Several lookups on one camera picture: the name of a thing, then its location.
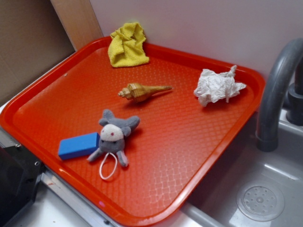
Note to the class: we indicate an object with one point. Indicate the yellow microfiber cloth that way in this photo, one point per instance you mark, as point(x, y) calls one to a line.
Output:
point(126, 47)

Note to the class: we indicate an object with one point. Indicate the tan spiral seashell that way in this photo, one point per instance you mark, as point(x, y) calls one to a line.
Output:
point(139, 93)

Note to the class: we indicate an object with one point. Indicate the red plastic tray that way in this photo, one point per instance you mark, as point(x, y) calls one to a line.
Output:
point(174, 146)

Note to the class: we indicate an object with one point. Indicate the grey plush toy animal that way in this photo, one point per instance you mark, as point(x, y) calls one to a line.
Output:
point(112, 139)

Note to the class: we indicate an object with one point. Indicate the crumpled white paper tissue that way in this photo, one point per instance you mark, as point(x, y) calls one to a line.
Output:
point(212, 86)

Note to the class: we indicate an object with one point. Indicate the blue rectangular block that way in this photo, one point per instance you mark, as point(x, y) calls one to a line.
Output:
point(78, 146)

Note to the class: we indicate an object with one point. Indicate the grey curved sink faucet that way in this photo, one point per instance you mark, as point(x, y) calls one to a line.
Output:
point(275, 95)

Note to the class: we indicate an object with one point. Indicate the grey plastic sink basin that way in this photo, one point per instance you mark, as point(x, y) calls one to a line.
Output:
point(213, 202)

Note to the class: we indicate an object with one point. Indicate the light wooden board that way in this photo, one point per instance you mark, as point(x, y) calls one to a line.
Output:
point(79, 21)

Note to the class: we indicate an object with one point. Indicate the round sink drain strainer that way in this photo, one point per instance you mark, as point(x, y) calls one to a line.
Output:
point(260, 201)

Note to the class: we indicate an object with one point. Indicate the brown cardboard panel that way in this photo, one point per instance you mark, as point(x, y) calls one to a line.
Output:
point(32, 41)

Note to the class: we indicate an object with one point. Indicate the black box at corner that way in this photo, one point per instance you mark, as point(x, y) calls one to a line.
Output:
point(20, 174)

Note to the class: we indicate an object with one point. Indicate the dark grey faucet handle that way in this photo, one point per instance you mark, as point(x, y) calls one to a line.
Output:
point(295, 97)

